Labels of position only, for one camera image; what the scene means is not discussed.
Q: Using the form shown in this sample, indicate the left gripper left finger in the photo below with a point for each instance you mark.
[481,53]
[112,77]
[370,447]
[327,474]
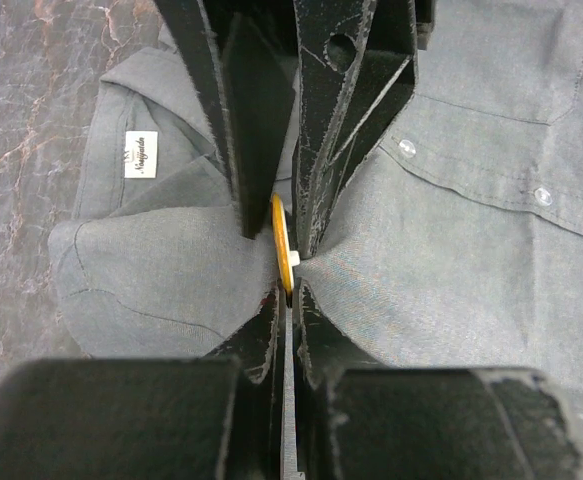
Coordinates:
[214,417]

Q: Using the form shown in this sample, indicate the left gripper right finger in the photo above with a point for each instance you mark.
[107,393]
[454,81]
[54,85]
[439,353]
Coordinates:
[358,418]

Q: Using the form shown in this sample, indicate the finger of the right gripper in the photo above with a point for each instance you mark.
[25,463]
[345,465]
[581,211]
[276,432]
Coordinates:
[357,71]
[233,52]

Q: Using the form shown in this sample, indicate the yellow floral round brooch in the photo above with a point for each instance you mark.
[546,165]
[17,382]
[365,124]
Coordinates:
[287,258]

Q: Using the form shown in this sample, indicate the grey shirt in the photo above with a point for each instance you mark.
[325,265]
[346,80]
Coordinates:
[459,241]

